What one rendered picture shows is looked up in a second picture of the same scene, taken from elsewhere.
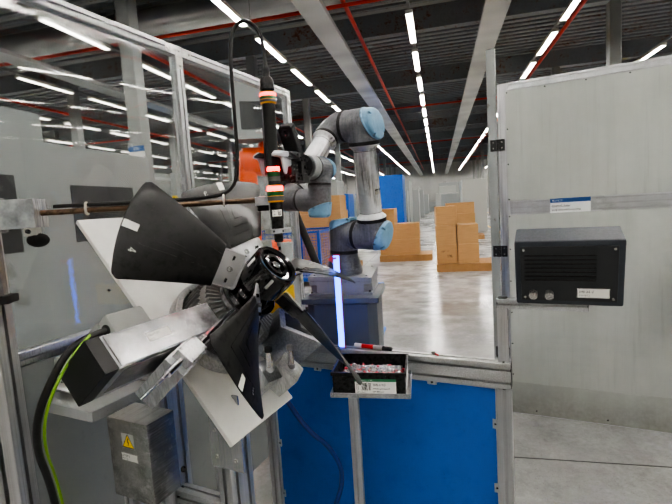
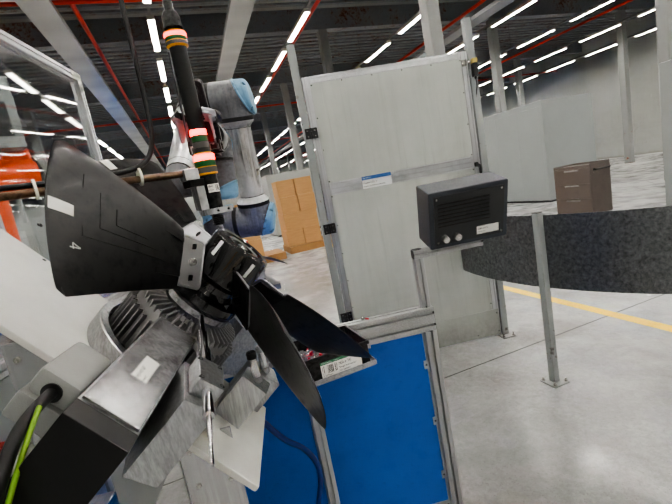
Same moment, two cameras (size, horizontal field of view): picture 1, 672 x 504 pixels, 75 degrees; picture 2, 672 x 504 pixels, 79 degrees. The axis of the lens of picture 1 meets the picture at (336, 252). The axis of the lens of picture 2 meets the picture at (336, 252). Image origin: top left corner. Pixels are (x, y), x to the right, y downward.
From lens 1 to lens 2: 51 cm
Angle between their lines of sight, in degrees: 31
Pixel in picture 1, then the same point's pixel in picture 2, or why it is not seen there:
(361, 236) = (248, 222)
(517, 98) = (321, 90)
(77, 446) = not seen: outside the picture
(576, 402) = not seen: hidden behind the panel
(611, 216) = (407, 186)
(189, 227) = (138, 207)
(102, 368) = (119, 445)
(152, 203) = (79, 172)
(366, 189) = (248, 169)
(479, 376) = (409, 326)
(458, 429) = (396, 382)
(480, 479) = (420, 419)
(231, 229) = not seen: hidden behind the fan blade
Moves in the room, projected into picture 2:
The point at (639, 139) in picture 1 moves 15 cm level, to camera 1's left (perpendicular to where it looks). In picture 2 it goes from (415, 123) to (398, 125)
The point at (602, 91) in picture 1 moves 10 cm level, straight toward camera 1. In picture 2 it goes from (385, 84) to (387, 81)
